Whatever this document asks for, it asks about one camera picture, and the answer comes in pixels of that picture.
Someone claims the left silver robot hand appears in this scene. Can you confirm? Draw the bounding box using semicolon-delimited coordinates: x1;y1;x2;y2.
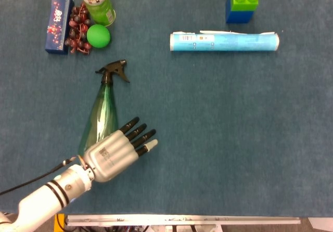
82;117;159;183

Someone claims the green transparent spray bottle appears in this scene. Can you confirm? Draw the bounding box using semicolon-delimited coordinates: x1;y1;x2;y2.
77;59;131;157

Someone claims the blue felt table cloth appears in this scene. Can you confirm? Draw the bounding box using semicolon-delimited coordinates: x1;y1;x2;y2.
0;0;333;218

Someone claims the green ball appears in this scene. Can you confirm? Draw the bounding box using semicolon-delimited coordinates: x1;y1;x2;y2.
86;24;111;48

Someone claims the red grape bunch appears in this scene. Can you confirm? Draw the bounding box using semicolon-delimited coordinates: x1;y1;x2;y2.
64;2;93;55

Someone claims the dark blue printed box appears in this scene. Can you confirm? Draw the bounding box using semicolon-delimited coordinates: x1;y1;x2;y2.
44;0;75;55

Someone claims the green cylindrical can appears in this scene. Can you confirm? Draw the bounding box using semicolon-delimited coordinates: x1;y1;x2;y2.
72;0;117;27

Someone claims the light blue rolled tube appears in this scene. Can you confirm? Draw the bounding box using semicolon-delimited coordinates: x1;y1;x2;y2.
170;30;280;52

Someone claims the blue toy brick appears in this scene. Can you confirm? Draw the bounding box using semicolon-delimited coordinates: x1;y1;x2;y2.
225;0;254;24

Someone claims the white panel corner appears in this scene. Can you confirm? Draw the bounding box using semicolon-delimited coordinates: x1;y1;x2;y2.
308;217;333;232

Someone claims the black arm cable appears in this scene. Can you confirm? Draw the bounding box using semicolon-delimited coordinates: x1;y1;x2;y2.
0;157;79;196

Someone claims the yellow frame part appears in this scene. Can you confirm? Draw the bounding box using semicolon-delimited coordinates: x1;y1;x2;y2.
54;213;66;232

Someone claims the aluminium table rail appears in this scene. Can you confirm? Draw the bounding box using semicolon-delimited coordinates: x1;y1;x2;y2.
65;214;301;227

